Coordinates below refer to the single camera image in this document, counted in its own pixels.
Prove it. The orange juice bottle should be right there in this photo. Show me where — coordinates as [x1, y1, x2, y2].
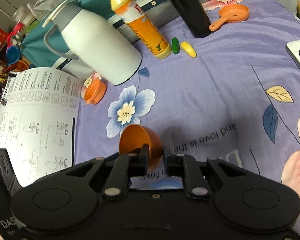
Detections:
[110, 0, 171, 59]

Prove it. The white instruction sheet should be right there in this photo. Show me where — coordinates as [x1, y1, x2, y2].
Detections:
[0, 67, 83, 187]

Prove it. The orange toy pot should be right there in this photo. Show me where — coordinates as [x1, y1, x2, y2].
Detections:
[84, 79, 107, 105]

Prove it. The clear plastic bag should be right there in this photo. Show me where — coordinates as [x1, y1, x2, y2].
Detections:
[11, 0, 63, 27]

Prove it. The orange toy frying pan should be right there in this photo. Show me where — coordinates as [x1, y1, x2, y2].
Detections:
[209, 4, 250, 31]

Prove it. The purple floral cloth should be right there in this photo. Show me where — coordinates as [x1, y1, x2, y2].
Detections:
[72, 0, 300, 235]

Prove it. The green toy cucumber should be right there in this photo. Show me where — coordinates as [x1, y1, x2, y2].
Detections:
[172, 37, 180, 54]

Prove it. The white thermos jug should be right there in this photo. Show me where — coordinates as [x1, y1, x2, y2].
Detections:
[42, 0, 142, 86]

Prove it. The yellow toy banana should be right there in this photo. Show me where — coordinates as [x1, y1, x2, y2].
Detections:
[180, 41, 197, 58]

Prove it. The orange toy bowl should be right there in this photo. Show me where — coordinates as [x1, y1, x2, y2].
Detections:
[119, 124, 164, 172]

